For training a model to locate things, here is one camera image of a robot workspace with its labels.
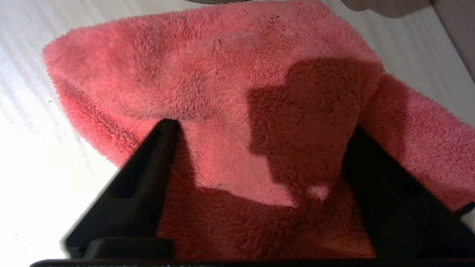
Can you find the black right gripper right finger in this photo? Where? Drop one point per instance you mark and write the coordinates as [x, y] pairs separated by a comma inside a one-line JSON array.
[[400, 215]]

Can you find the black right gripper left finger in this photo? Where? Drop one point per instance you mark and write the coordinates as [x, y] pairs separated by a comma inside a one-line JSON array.
[[126, 207]]

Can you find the red cloth with black trim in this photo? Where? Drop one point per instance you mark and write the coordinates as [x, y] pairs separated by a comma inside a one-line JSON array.
[[222, 92]]

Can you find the wooden backsplash board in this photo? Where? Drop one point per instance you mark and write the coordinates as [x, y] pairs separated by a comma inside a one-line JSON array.
[[460, 33]]

